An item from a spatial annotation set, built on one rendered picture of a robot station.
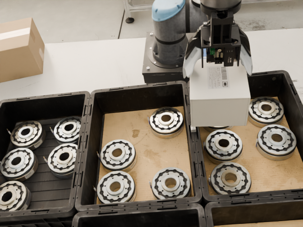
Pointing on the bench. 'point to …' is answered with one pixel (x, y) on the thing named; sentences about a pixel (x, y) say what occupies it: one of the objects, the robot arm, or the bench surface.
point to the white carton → (218, 94)
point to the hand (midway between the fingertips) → (216, 74)
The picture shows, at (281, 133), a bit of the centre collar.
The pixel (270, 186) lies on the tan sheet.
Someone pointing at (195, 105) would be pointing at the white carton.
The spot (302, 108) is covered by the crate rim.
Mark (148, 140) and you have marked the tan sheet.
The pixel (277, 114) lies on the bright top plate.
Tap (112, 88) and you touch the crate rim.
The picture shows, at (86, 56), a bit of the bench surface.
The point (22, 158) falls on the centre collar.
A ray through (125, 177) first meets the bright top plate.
